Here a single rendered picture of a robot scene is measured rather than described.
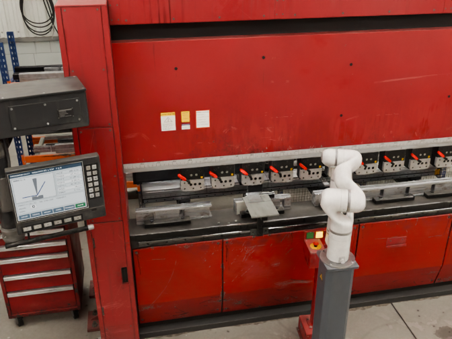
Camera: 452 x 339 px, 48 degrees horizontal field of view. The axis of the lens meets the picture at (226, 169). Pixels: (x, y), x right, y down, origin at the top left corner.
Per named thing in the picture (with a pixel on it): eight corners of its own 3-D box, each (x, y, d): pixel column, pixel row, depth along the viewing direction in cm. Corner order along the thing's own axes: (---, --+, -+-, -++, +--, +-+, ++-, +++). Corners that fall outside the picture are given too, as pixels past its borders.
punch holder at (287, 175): (271, 183, 341) (272, 161, 334) (268, 177, 348) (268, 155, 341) (292, 181, 344) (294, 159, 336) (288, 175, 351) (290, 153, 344)
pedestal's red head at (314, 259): (309, 268, 329) (311, 245, 321) (303, 253, 343) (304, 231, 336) (339, 266, 331) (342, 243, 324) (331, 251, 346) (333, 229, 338)
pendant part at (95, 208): (18, 236, 258) (5, 172, 243) (15, 224, 268) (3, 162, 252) (106, 216, 276) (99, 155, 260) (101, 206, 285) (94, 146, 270)
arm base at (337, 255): (360, 266, 275) (364, 237, 267) (326, 270, 272) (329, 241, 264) (346, 246, 292) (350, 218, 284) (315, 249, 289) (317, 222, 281)
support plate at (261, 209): (251, 218, 322) (251, 216, 321) (242, 198, 345) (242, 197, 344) (279, 215, 325) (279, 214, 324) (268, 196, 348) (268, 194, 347)
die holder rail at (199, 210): (136, 224, 336) (135, 212, 332) (136, 220, 341) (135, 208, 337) (212, 217, 345) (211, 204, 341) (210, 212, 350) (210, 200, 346)
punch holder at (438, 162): (435, 167, 362) (439, 146, 355) (428, 163, 370) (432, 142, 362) (454, 166, 365) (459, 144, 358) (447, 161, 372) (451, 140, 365)
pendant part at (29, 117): (6, 260, 263) (-30, 102, 226) (2, 236, 283) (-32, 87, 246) (104, 237, 283) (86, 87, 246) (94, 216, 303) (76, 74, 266)
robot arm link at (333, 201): (352, 237, 268) (358, 196, 257) (317, 233, 270) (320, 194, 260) (351, 224, 278) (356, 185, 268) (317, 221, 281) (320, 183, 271)
